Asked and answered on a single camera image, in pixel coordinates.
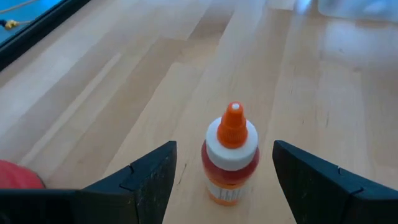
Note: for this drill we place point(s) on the black aluminium table frame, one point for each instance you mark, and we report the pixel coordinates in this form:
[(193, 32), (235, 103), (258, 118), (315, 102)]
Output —
[(31, 34)]

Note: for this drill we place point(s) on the large orange food coloring bottle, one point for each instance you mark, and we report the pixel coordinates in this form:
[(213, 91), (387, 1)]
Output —
[(231, 155)]

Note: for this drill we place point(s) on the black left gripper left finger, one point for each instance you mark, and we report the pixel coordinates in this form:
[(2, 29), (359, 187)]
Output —
[(146, 186)]

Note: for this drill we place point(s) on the translucent white plastic container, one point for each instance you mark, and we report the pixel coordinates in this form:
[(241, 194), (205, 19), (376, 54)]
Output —
[(357, 9)]

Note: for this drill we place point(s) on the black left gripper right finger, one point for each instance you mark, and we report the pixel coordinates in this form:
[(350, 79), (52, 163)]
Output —
[(317, 196)]

